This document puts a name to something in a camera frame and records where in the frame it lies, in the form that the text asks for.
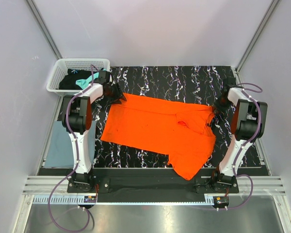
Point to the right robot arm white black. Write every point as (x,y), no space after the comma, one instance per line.
(248,124)

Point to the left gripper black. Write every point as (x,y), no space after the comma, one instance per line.
(118,95)

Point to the black marbled table mat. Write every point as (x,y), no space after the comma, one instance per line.
(189,84)

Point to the folded grey-blue t shirt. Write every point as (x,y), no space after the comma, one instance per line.
(60,153)

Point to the white plastic laundry basket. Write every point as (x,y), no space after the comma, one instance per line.
(61,67)

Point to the corner aluminium post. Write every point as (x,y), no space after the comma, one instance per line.
(258,32)
(43,28)

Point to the black t shirt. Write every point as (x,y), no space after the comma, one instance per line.
(68,82)

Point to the left corner aluminium post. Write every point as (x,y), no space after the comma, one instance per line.
(43,28)

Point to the slotted cable duct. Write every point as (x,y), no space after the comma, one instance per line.
(190,199)

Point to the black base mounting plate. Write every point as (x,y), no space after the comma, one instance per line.
(133,172)

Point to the teal t shirt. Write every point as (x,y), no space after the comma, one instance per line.
(83,83)

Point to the right corner aluminium post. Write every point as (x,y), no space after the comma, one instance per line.
(258,32)

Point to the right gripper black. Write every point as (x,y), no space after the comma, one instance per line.
(217,107)

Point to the aluminium frame rail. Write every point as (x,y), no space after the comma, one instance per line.
(259,185)

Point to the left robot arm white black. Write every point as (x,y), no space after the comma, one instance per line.
(77,120)

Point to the orange t shirt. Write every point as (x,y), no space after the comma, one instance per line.
(180,130)

